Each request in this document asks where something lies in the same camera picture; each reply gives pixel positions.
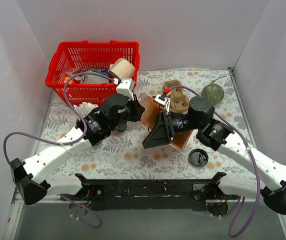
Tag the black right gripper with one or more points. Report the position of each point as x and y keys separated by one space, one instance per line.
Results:
x=168 y=129

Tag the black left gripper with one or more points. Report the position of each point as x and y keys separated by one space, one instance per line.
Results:
x=134 y=110

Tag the black printed coffee cup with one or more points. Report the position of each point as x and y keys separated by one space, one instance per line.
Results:
x=122 y=126

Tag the orange paper bag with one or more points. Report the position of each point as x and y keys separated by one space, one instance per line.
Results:
x=148 y=119

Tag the black coffee cup lid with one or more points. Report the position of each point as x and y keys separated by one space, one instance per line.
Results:
x=198 y=157

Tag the red plastic shopping basket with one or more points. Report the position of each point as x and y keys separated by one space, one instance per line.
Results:
x=89 y=55

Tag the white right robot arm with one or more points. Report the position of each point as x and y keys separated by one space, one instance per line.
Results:
x=270 y=182

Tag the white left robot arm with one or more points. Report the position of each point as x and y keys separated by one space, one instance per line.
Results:
x=31 y=176

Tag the brown cardboard cup carrier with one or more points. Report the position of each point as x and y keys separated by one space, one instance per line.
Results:
x=179 y=102

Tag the beige paper wrapped roll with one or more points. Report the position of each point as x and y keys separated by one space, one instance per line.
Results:
x=121 y=69

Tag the grey wrapped package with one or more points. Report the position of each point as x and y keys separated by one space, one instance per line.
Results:
x=94 y=79

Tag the floral table mat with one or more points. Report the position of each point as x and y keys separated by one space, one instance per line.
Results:
x=121 y=155

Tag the green netted melon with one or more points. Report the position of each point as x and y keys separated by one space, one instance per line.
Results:
x=213 y=92

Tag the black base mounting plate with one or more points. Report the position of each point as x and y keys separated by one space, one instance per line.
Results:
x=150 y=194

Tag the aluminium frame rail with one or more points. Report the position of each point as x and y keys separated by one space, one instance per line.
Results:
x=53 y=219

